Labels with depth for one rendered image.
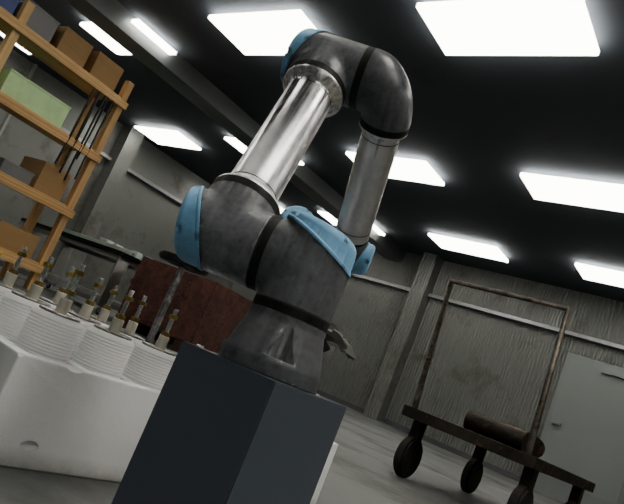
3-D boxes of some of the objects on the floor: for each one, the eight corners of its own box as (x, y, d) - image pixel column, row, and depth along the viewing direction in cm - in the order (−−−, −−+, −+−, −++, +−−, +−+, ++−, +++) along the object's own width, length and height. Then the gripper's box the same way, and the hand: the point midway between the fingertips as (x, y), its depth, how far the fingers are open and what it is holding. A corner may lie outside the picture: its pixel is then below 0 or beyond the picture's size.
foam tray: (156, 488, 126) (193, 402, 129) (-33, 462, 98) (20, 352, 101) (65, 420, 152) (97, 349, 155) (-106, 383, 124) (-62, 298, 127)
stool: (131, 347, 463) (171, 259, 475) (193, 375, 441) (233, 282, 454) (80, 332, 410) (127, 234, 422) (148, 363, 388) (195, 258, 400)
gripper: (249, 297, 139) (265, 373, 126) (333, 266, 138) (359, 339, 125) (261, 318, 146) (279, 392, 133) (342, 288, 145) (367, 360, 132)
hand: (321, 374), depth 131 cm, fingers open, 14 cm apart
